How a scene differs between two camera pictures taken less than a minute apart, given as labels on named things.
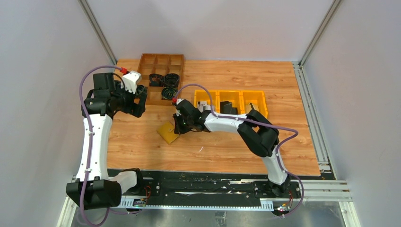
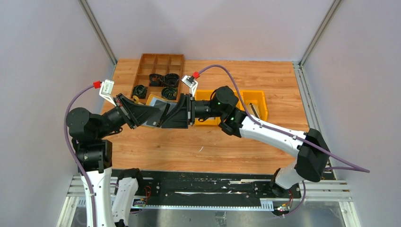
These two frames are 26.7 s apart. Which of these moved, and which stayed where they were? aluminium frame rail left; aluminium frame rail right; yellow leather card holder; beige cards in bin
Moved: yellow leather card holder
Stayed: aluminium frame rail left; beige cards in bin; aluminium frame rail right
